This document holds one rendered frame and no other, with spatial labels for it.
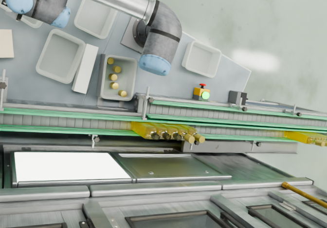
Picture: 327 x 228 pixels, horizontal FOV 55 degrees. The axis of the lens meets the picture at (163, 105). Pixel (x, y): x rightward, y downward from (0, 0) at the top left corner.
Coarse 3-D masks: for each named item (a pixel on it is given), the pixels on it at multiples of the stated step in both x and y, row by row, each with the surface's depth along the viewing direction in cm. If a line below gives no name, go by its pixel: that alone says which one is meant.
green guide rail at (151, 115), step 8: (184, 120) 167; (192, 120) 169; (200, 120) 172; (208, 120) 174; (216, 120) 179; (224, 120) 186; (232, 120) 190; (304, 128) 211; (312, 128) 215; (320, 128) 218
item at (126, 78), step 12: (120, 60) 166; (132, 60) 161; (108, 72) 164; (120, 72) 167; (132, 72) 164; (108, 84) 165; (120, 84) 168; (132, 84) 164; (108, 96) 160; (120, 96) 166; (132, 96) 165
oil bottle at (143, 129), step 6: (132, 126) 160; (138, 126) 154; (144, 126) 148; (150, 126) 149; (138, 132) 153; (144, 132) 147; (150, 132) 145; (156, 132) 146; (144, 138) 147; (150, 138) 145
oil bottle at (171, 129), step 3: (159, 123) 160; (162, 123) 160; (165, 123) 162; (165, 126) 154; (168, 126) 155; (171, 126) 156; (168, 129) 151; (171, 129) 151; (174, 129) 151; (177, 129) 153; (168, 132) 150; (171, 132) 150; (177, 132) 152; (171, 135) 150; (171, 138) 151
